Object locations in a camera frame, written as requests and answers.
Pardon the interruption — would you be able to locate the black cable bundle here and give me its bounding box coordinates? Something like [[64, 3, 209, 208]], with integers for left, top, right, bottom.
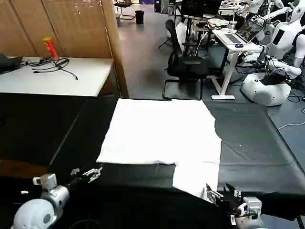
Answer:
[[24, 57, 79, 81]]

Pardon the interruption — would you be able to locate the white floor cable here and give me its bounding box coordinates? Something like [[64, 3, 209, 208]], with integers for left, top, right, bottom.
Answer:
[[277, 121, 305, 131]]

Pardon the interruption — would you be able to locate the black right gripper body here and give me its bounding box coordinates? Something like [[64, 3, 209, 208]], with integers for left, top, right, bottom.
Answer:
[[215, 193, 243, 217]]

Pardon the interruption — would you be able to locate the black waste bin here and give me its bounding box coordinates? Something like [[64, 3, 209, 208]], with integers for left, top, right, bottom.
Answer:
[[134, 10, 145, 25]]

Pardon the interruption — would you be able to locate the black mesh office chair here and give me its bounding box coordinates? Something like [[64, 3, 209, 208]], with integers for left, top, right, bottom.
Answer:
[[162, 19, 224, 101]]

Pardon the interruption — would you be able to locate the white shirt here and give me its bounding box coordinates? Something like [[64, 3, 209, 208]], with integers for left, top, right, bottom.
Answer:
[[96, 98, 223, 200]]

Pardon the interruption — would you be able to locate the black cantilever chair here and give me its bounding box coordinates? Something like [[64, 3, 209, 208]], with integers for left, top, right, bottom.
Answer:
[[113, 0, 136, 21]]

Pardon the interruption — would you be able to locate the green white cloth bundle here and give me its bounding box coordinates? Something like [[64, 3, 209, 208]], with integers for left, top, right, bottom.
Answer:
[[207, 18, 230, 28]]

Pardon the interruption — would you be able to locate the white side table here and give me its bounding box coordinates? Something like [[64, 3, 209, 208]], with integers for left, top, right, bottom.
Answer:
[[0, 56, 115, 97]]

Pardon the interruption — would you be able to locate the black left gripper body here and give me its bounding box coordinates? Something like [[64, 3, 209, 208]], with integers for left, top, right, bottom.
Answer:
[[63, 174, 88, 192]]

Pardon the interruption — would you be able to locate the red snack tube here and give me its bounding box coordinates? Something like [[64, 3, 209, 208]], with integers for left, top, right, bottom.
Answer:
[[42, 36, 60, 62]]

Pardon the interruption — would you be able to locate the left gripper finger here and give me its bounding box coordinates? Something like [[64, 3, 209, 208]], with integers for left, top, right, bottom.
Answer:
[[82, 166, 103, 177], [87, 173, 102, 184]]

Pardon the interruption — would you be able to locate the white standing desk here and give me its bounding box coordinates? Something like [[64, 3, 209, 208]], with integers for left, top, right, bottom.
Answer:
[[206, 28, 263, 101]]

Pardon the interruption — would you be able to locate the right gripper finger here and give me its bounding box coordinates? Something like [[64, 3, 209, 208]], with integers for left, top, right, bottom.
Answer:
[[225, 183, 242, 198], [205, 183, 224, 204]]

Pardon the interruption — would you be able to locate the white humanoid robot round base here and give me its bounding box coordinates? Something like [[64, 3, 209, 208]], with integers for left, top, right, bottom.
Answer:
[[240, 4, 305, 106]]

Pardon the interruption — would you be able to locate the silver open laptop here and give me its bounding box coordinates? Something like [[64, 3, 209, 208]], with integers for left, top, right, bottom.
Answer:
[[220, 19, 265, 45]]

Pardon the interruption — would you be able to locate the black monitor on stand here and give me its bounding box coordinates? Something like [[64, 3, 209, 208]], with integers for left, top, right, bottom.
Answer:
[[180, 0, 206, 19]]

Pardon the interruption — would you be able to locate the black flat laptop bag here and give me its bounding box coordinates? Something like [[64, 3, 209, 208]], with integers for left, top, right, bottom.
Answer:
[[0, 53, 24, 75]]

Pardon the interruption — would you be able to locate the wooden partition screen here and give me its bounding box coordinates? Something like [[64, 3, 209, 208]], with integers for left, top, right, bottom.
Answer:
[[0, 0, 130, 99]]

